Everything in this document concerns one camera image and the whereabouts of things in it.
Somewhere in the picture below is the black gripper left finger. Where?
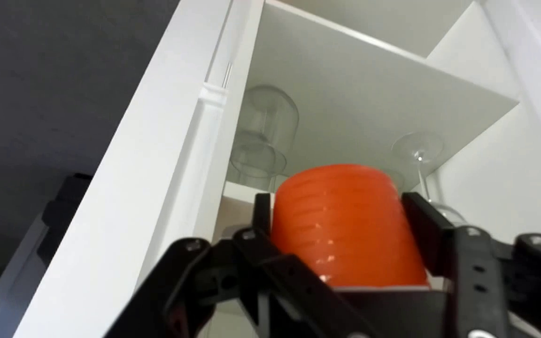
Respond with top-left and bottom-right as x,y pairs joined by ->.
103,192 -> 372,338

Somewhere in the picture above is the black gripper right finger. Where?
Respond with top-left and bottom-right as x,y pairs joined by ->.
400,190 -> 541,338

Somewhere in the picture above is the orange plastic cup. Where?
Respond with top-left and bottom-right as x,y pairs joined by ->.
269,164 -> 430,291

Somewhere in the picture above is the white shelf cabinet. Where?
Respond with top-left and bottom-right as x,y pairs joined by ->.
13,0 -> 541,338

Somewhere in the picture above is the clear wine glass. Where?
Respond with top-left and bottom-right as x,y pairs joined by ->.
391,132 -> 470,229

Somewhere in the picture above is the clear glass tumbler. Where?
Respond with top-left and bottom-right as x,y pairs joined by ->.
226,85 -> 303,192

